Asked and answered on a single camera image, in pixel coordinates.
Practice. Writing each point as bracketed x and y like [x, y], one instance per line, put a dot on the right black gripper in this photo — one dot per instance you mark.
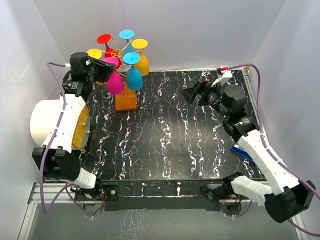
[202, 87]

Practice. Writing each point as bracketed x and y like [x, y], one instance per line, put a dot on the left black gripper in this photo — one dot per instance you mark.
[106, 69]

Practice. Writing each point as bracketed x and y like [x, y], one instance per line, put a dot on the orange glass yellow base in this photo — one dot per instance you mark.
[143, 64]
[95, 53]

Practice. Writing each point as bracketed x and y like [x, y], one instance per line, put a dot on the magenta wine glass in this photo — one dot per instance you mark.
[115, 84]

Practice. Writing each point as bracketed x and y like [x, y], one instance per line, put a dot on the blue wine glass front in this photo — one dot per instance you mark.
[133, 76]

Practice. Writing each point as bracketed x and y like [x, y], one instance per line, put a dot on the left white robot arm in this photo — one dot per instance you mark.
[59, 164]

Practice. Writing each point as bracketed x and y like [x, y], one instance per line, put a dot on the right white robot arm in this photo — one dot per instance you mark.
[285, 195]

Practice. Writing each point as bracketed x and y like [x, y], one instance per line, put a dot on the red wine glass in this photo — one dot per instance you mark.
[104, 39]

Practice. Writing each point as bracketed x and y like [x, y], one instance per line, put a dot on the orange wooden rack base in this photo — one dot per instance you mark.
[126, 101]

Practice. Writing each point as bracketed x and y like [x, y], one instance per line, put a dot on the teal wine glass back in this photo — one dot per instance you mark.
[127, 35]

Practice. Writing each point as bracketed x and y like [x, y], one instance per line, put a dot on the blue stapler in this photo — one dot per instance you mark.
[237, 149]

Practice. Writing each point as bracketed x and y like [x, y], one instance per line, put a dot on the white cylinder drum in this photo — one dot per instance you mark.
[72, 123]

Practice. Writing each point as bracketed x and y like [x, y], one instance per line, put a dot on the gold wire glass rack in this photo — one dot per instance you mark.
[119, 54]

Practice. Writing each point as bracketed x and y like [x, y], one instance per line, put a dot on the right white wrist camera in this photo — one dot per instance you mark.
[223, 76]

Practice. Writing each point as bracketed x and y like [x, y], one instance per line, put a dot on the black front mounting rail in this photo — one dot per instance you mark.
[159, 194]

